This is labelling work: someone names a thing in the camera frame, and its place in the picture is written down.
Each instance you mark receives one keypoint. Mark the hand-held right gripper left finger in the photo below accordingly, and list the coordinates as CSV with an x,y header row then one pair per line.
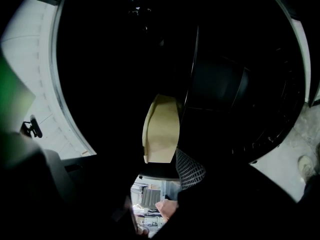
x,y
120,174

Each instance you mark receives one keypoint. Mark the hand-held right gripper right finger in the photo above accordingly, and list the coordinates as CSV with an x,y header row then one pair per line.
x,y
191,171

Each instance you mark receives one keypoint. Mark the yellow plastic container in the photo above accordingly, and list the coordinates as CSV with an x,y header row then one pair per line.
x,y
162,129

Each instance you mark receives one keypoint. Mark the person's left forearm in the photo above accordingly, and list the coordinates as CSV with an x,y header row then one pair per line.
x,y
167,210

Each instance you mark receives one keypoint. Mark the person's right shoe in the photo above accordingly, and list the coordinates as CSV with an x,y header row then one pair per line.
x,y
305,167

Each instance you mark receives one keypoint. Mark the black head-mounted camera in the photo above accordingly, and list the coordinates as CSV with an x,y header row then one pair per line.
x,y
35,127

